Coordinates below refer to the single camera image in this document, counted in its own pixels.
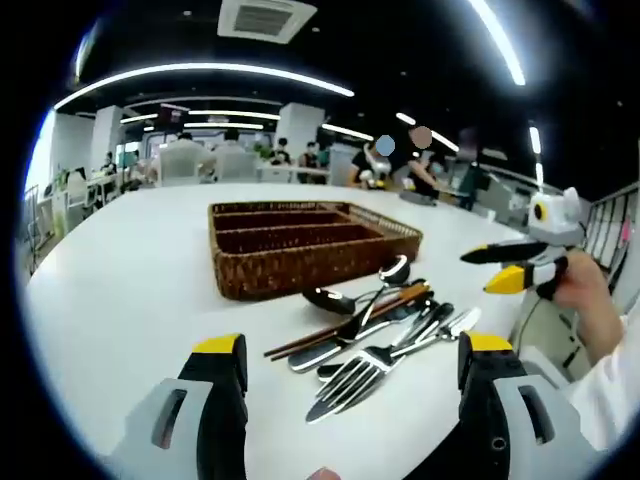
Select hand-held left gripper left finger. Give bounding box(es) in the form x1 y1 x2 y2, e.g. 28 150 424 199
107 333 250 480

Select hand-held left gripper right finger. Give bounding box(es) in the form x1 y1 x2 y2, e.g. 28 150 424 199
414 329 601 480

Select brown wicker cutlery storage tray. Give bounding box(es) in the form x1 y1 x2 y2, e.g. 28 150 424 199
208 200 424 302

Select person's right hand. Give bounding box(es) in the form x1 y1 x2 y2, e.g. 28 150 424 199
553 248 620 322

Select black metal rack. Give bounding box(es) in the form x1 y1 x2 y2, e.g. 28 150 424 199
584 184 640 281

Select person in white sleeve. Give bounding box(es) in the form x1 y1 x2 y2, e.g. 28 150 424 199
564 304 636 451

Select hanging dark screen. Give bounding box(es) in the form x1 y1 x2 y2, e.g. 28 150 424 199
158 103 191 126

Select ceiling air conditioner vent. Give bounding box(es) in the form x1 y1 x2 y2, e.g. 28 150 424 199
217 0 319 44

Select ceiling light strips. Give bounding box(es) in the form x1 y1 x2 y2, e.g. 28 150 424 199
52 0 546 187

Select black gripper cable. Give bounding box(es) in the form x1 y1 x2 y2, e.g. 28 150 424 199
512 294 539 351

